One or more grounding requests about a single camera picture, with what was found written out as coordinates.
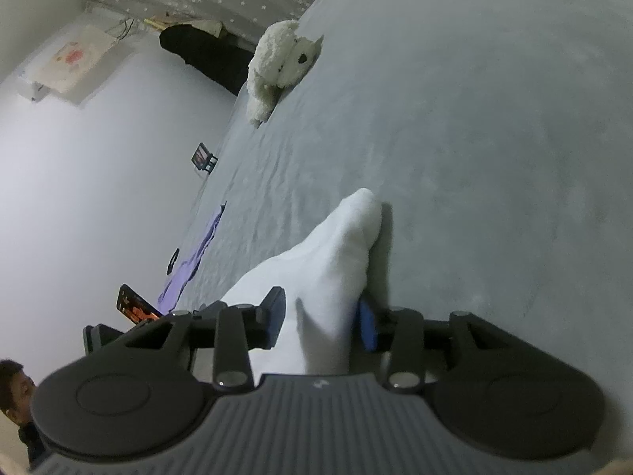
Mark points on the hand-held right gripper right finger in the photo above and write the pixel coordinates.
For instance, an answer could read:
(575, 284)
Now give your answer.
(367, 324)

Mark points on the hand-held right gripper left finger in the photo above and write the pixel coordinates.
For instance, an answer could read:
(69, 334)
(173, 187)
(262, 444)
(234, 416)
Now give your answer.
(277, 316)

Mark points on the white long-sleeved shirt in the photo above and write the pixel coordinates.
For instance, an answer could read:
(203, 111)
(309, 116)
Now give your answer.
(321, 267)

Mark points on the black smartphone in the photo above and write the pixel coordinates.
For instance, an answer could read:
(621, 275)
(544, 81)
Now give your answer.
(138, 309)

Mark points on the purple cloth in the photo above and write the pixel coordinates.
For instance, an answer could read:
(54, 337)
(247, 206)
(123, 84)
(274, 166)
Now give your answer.
(198, 252)

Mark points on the small black object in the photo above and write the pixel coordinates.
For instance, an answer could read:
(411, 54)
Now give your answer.
(173, 262)

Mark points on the white plush dog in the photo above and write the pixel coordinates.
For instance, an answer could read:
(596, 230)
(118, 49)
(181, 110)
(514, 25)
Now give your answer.
(272, 59)

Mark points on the black hanging coat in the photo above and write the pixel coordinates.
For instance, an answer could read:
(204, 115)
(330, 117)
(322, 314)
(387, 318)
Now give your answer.
(207, 54)

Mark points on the cream hanging garment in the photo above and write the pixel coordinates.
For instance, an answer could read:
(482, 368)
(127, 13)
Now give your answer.
(210, 27)

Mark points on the yellow hanger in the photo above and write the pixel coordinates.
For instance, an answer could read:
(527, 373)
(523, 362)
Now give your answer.
(156, 22)

